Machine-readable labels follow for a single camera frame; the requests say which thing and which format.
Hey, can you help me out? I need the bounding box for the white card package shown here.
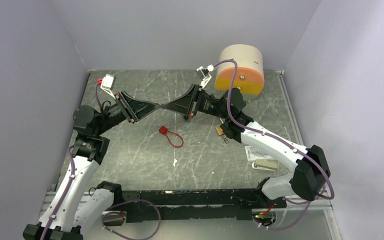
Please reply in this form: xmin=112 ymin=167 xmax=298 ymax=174
xmin=244 ymin=145 xmax=274 ymax=162

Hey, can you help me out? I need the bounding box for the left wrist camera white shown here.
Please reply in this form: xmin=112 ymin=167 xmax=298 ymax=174
xmin=99 ymin=74 xmax=116 ymax=99

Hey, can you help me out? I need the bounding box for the brass padlock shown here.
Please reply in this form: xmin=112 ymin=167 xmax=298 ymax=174
xmin=215 ymin=126 xmax=224 ymax=136

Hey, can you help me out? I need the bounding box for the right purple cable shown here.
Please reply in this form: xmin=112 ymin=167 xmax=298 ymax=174
xmin=213 ymin=58 xmax=335 ymax=201

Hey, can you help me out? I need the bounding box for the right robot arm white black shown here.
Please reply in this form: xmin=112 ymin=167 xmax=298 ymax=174
xmin=162 ymin=84 xmax=331 ymax=208

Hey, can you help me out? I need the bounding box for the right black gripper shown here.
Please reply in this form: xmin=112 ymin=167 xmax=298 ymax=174
xmin=163 ymin=84 xmax=230 ymax=120

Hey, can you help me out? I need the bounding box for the beige white stapler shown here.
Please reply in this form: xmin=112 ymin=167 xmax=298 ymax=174
xmin=251 ymin=159 xmax=278 ymax=171

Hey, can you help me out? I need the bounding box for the red cable lock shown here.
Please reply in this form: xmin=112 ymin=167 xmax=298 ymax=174
xmin=158 ymin=125 xmax=184 ymax=148

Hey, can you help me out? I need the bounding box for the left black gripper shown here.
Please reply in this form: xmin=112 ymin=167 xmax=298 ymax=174
xmin=95 ymin=90 xmax=160 ymax=136

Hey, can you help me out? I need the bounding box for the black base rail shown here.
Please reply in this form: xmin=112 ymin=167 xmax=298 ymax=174
xmin=106 ymin=188 xmax=287 ymax=223

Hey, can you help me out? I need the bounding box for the purple cable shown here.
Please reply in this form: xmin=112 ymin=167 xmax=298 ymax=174
xmin=213 ymin=58 xmax=335 ymax=201
xmin=39 ymin=145 xmax=77 ymax=240

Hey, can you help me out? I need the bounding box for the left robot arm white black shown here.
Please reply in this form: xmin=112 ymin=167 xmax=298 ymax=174
xmin=22 ymin=91 xmax=160 ymax=240

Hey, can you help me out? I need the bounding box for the cylindrical drawer box orange yellow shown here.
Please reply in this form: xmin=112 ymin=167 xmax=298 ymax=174
xmin=214 ymin=44 xmax=265 ymax=102

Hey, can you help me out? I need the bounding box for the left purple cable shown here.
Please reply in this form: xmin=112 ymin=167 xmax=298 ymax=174
xmin=39 ymin=145 xmax=77 ymax=240

